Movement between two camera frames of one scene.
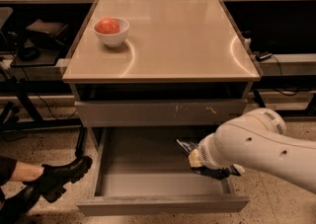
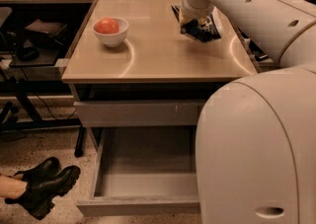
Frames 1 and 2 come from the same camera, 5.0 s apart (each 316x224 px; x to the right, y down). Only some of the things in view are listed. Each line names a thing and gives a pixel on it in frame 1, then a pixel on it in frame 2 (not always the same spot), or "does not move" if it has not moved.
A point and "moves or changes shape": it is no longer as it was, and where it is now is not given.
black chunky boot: [14, 209] to [39, 173]
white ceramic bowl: [115, 39] does not move
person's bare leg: [24, 171] to [12, 186]
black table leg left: [81, 141] does not move
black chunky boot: [51, 183] to [41, 196]
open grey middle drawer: [145, 171] does not move
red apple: [108, 26] does not move
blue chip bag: [218, 174] moves or changes shape
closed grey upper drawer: [207, 112] does not move
